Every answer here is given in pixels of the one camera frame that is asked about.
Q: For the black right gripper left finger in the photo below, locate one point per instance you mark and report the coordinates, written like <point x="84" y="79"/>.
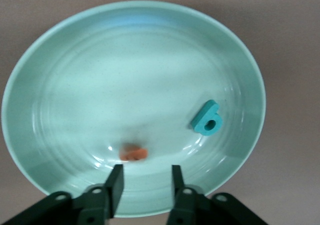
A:
<point x="113" y="187"/>

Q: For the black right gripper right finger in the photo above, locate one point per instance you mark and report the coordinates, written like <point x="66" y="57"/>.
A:
<point x="181" y="192"/>

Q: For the orange foam letter o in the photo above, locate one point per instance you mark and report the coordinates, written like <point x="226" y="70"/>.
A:
<point x="133" y="153"/>

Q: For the teal foam letter b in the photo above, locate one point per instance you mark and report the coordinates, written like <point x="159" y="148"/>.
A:
<point x="207" y="122"/>

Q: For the light green round plate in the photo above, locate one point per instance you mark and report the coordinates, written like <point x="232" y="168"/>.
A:
<point x="125" y="85"/>

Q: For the brown table cover sheet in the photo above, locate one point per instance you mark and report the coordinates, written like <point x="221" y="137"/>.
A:
<point x="25" y="10"/>

